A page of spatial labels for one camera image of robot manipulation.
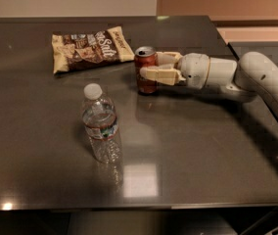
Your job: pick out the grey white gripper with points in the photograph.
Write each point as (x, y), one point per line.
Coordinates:
(194, 70)

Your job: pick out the red coke can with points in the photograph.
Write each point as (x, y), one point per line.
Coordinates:
(145, 57)

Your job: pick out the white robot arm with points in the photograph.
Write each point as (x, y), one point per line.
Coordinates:
(252, 75)

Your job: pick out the clear plastic water bottle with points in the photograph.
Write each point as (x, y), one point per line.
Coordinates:
(100, 122)

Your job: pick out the brown snack chip bag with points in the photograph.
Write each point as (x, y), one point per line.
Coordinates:
(83, 51)

